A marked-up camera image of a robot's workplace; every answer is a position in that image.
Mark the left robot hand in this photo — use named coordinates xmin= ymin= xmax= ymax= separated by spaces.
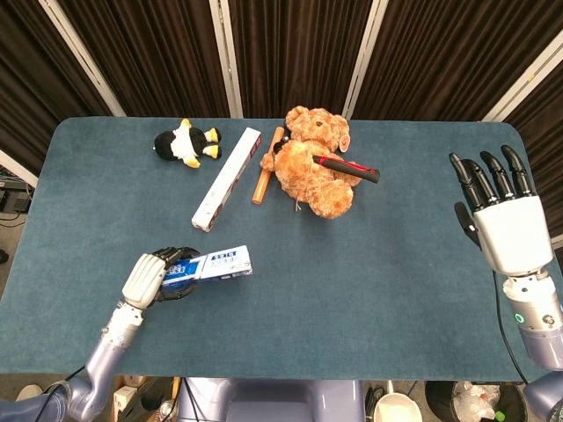
xmin=121 ymin=245 xmax=200 ymax=311

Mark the black white penguin plush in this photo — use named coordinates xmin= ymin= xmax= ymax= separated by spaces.
xmin=153 ymin=118 xmax=223 ymax=170

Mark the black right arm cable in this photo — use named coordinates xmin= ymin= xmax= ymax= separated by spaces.
xmin=491 ymin=270 xmax=529 ymax=386

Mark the dark brown pleated curtain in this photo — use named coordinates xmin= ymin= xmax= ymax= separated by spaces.
xmin=351 ymin=0 xmax=563 ymax=122
xmin=228 ymin=0 xmax=375 ymax=120
xmin=56 ymin=0 xmax=230 ymax=119
xmin=505 ymin=65 xmax=563 ymax=238
xmin=0 ymin=0 xmax=114 ymax=177

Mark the blue felt table cover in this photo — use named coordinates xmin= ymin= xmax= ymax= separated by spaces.
xmin=0 ymin=115 xmax=556 ymax=382

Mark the wooden rolling pin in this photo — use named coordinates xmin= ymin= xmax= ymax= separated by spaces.
xmin=251 ymin=126 xmax=286 ymax=206

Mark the white bowl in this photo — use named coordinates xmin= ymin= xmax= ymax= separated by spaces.
xmin=372 ymin=392 xmax=423 ymax=422

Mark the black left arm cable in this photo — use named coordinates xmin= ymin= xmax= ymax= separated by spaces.
xmin=33 ymin=364 xmax=87 ymax=422

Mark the long white box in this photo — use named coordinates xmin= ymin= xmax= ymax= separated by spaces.
xmin=191 ymin=127 xmax=264 ymax=233

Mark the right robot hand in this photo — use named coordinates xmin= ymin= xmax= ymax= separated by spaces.
xmin=448 ymin=144 xmax=554 ymax=278

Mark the brown teddy bear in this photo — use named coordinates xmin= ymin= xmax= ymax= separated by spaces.
xmin=260 ymin=105 xmax=355 ymax=220

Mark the black trash bin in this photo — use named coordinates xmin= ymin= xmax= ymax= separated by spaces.
xmin=424 ymin=380 xmax=529 ymax=422

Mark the small cardboard box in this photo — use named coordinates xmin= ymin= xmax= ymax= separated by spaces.
xmin=113 ymin=385 xmax=140 ymax=422

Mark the black floor equipment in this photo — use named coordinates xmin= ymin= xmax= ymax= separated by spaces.
xmin=0 ymin=173 xmax=34 ymax=221

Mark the lavender robot torso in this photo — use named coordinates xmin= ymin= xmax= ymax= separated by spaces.
xmin=175 ymin=376 xmax=366 ymax=422

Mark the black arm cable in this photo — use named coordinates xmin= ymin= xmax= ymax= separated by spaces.
xmin=33 ymin=364 xmax=87 ymax=422
xmin=491 ymin=270 xmax=529 ymax=386

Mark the red black handled hammer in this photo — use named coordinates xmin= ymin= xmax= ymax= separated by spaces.
xmin=273 ymin=131 xmax=382 ymax=185

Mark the blue white toothpaste box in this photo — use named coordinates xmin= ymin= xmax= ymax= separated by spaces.
xmin=161 ymin=244 xmax=254 ymax=287

